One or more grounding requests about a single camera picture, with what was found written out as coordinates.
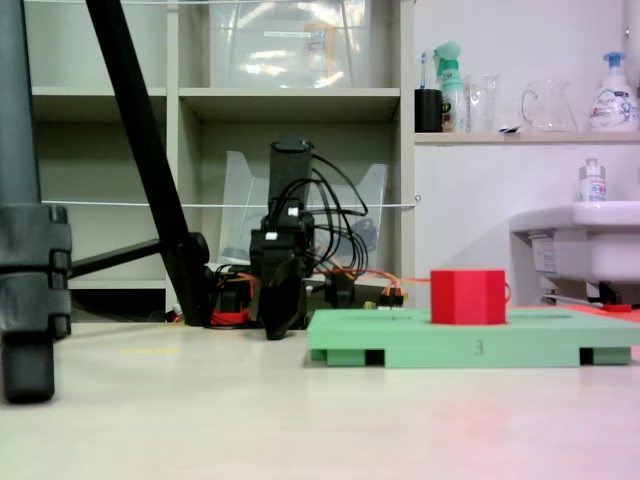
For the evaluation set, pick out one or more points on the blue white toothbrush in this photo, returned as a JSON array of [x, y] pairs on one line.
[[424, 70]]

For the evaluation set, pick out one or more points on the white sink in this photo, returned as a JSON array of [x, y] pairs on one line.
[[590, 240]]

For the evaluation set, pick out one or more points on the clear plastic bin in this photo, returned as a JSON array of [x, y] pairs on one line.
[[240, 200]]

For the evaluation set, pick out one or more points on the clear glass beaker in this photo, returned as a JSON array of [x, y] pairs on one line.
[[484, 107]]

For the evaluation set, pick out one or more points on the green shape sorter board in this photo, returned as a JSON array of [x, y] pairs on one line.
[[450, 345]]

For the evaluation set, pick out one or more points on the light wooden counter shelf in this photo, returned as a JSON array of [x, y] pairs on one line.
[[525, 138]]

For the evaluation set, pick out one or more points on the thick black tripod leg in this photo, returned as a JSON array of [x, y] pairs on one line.
[[145, 140]]

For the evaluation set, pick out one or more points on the grey black tripod leg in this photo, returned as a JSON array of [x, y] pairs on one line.
[[25, 240]]

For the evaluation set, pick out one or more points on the red octagonal pillar block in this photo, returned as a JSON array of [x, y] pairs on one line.
[[467, 297]]

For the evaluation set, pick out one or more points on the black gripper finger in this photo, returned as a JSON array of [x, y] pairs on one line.
[[282, 310]]

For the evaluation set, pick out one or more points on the black cup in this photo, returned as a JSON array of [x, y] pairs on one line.
[[428, 112]]

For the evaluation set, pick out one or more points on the clear plastic storage box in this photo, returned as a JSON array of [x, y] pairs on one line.
[[260, 55]]

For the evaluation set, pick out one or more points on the white foam soap bottle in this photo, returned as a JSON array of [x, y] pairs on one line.
[[614, 107]]

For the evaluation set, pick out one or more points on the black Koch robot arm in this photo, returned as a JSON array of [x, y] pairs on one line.
[[290, 170]]

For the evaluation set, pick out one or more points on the thin black tripod strut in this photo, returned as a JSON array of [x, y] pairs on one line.
[[115, 257]]

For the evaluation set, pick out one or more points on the small white blue packet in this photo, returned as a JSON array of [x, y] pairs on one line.
[[509, 129]]

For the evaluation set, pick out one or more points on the clear glass pitcher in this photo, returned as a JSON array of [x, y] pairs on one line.
[[550, 107]]

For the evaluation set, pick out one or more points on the small red black clamp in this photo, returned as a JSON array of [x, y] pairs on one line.
[[616, 307]]

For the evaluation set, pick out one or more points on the green spray bottle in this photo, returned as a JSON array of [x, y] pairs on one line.
[[451, 100]]

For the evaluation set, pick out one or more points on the small clear sanitizer bottle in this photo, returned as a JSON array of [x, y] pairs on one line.
[[593, 185]]

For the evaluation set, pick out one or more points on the orange labelled bottle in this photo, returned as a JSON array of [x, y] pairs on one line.
[[320, 50]]

